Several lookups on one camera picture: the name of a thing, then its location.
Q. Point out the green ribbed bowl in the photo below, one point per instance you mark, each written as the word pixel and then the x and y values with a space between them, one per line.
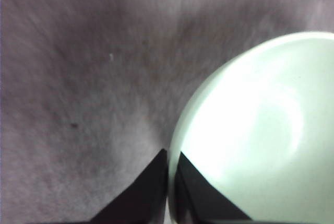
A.
pixel 261 119

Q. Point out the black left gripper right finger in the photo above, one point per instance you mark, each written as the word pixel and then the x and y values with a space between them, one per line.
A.
pixel 198 198

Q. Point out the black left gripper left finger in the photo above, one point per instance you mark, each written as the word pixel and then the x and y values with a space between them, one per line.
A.
pixel 146 198

